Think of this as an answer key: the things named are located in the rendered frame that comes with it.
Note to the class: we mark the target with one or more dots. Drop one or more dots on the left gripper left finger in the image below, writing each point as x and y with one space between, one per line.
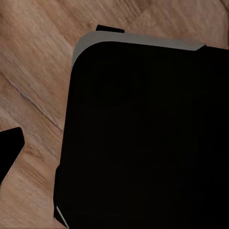
11 143

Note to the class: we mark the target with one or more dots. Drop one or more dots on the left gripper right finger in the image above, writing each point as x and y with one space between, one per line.
221 141

